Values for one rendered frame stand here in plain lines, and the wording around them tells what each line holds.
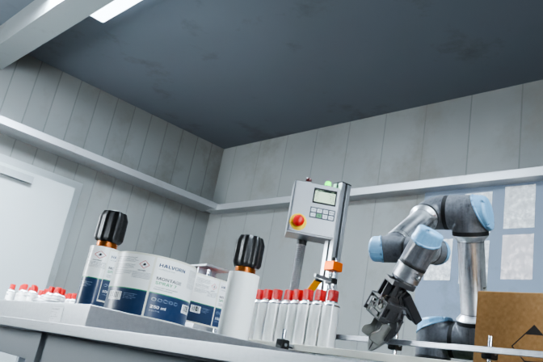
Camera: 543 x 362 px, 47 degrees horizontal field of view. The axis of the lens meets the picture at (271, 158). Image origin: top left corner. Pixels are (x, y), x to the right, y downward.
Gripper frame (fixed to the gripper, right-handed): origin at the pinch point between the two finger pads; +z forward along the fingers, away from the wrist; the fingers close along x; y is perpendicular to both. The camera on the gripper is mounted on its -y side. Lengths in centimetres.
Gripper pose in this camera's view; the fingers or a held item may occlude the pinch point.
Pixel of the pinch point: (373, 346)
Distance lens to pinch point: 177.9
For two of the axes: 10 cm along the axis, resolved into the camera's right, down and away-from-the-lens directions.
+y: -7.7, -3.4, -5.4
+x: 4.4, 3.2, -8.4
